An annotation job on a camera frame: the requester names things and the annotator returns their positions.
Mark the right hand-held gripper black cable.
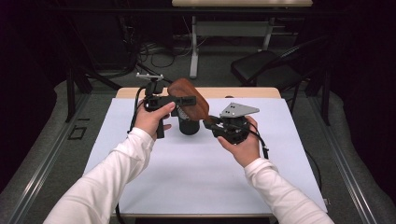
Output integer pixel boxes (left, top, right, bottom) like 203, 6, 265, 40
247, 120, 323, 191

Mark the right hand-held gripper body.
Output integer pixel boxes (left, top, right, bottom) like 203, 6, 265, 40
212, 102, 261, 146

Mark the left hand-held gripper black cable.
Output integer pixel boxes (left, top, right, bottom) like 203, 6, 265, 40
115, 86, 148, 224

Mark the white-legged desk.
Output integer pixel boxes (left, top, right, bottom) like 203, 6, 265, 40
171, 0, 314, 79

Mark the brown wooden hairbrush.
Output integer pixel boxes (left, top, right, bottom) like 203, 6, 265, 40
167, 77, 219, 124

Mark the black folding chair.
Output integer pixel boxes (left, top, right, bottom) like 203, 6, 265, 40
230, 35, 332, 114

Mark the person's right hand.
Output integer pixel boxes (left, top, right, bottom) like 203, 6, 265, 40
217, 115, 261, 168

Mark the black metal stand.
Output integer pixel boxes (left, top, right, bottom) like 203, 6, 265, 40
304, 67, 332, 127
64, 64, 123, 123

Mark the black mesh pen holder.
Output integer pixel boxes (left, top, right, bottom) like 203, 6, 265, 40
177, 106, 201, 136

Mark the person's left hand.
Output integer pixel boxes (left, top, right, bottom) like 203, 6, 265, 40
134, 101, 177, 141

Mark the aluminium floor rail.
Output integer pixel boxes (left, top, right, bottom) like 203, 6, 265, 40
4, 92, 92, 224
307, 96, 379, 224

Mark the white table mat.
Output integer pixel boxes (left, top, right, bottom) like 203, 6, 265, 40
83, 97, 329, 216

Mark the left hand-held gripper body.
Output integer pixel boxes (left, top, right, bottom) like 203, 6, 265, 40
135, 73, 177, 139

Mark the black horizontal metal bar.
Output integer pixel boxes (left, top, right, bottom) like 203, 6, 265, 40
46, 7, 344, 15

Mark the hand-held gripper black cable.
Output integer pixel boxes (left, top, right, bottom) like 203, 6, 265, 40
247, 120, 323, 191
115, 86, 148, 224

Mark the light wooden table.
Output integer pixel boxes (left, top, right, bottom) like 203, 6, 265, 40
115, 87, 312, 218

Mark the tangle of floor cables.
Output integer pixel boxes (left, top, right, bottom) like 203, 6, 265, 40
124, 15, 207, 88

